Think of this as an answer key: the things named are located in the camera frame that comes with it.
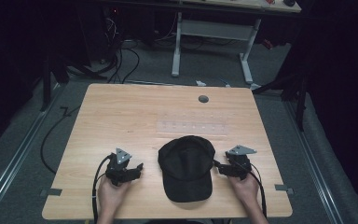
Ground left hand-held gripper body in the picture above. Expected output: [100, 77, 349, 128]
[104, 147, 139, 188]

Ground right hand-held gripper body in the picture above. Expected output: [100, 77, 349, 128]
[225, 145, 258, 182]

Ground person's left hand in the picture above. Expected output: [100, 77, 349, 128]
[97, 175, 132, 217]

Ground person's right hand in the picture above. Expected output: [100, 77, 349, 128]
[227, 173, 261, 207]

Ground black baseball cap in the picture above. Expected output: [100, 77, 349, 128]
[157, 134, 216, 203]

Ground clear plastic strip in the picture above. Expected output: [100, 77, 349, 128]
[156, 119, 231, 136]

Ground grey tape piece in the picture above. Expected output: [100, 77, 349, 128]
[274, 183, 295, 196]
[39, 188, 63, 198]

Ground black stand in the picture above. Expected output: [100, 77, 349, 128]
[251, 70, 312, 133]
[39, 55, 71, 113]

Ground white-framed desk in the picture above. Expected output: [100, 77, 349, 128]
[99, 0, 303, 86]

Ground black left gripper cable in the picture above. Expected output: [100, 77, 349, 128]
[90, 153, 114, 224]

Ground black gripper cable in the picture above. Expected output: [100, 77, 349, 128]
[249, 162, 269, 218]
[90, 153, 114, 224]

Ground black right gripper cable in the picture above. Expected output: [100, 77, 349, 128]
[249, 162, 269, 218]

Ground metal floor rail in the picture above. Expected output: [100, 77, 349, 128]
[283, 98, 345, 224]
[0, 83, 67, 220]

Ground black floor cable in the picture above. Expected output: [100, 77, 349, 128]
[39, 105, 82, 175]

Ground bundle of black cables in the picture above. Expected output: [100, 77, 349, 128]
[103, 15, 142, 85]

